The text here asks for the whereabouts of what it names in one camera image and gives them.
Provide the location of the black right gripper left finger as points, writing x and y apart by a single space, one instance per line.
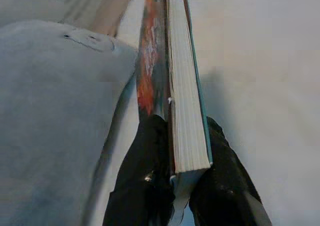
140 181

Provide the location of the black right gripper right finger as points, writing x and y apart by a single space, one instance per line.
225 191

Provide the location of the paperback book dark red cover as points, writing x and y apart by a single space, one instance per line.
185 98

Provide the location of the grey little bear pillow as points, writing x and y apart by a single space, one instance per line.
50 123

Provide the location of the printed beige headboard cushion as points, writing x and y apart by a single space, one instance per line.
82 3

